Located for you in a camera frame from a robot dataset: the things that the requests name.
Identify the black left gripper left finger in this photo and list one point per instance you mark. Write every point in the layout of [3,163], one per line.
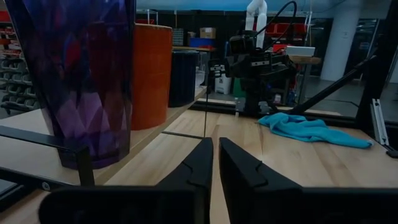
[186,199]

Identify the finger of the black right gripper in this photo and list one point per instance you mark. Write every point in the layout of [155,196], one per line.
[213,70]
[224,67]

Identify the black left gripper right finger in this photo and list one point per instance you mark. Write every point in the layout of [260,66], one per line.
[248,199]

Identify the black ribbed mug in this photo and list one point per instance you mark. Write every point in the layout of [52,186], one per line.
[183,77]

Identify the orange mug white inside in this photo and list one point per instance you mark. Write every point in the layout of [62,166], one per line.
[150,77]

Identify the purple faceted plastic tumbler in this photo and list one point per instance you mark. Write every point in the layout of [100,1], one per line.
[77,93]

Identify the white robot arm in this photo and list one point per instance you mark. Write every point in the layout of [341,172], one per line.
[259,18]

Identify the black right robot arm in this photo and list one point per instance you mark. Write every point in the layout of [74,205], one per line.
[258,93]

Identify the white bin with label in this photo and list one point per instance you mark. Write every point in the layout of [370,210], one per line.
[223,84]

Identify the blue storage bin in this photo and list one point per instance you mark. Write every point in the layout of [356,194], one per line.
[202,42]

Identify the cardboard box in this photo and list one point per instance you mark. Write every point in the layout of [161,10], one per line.
[207,32]

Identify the white box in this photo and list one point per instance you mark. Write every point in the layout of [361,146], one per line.
[300,51]

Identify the blue cloth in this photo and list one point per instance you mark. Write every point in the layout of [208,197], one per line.
[308,130]

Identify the white pillar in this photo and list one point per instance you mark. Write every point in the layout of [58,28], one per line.
[342,46]

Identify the shelving with storage bins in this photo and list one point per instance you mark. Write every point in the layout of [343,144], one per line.
[15,77]

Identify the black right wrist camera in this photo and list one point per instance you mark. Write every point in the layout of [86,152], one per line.
[242,44]

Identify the silver aluminium rail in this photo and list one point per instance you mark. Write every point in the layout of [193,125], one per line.
[380,124]

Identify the wooden shelf black metal frame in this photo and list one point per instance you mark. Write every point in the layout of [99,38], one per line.
[25,121]

